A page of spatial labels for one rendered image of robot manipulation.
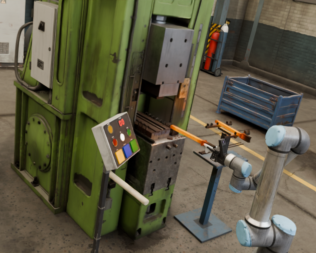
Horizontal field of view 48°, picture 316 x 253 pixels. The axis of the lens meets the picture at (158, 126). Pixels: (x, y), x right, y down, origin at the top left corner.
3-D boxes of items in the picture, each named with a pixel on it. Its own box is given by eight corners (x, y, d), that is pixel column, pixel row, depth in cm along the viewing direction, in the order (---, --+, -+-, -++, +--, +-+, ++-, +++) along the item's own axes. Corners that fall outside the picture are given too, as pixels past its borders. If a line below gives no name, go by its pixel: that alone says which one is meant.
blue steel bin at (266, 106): (292, 131, 651) (305, 94, 625) (268, 137, 598) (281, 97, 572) (239, 108, 730) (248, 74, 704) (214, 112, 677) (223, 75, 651)
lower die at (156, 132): (168, 136, 288) (170, 127, 285) (150, 140, 275) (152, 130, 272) (135, 118, 315) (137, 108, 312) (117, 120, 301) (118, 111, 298)
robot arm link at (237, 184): (247, 194, 237) (252, 178, 232) (230, 194, 234) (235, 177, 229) (241, 186, 245) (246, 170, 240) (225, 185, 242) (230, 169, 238)
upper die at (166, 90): (177, 95, 276) (179, 83, 272) (158, 97, 262) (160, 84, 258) (141, 79, 302) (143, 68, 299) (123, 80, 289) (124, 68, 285)
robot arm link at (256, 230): (269, 252, 208) (306, 132, 185) (242, 252, 204) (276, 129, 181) (257, 236, 222) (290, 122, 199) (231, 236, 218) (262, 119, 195)
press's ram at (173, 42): (191, 82, 281) (202, 30, 267) (155, 85, 255) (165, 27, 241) (155, 67, 308) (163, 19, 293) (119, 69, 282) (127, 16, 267)
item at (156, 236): (183, 237, 319) (183, 236, 319) (133, 263, 279) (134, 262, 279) (154, 214, 344) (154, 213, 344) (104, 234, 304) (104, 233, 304)
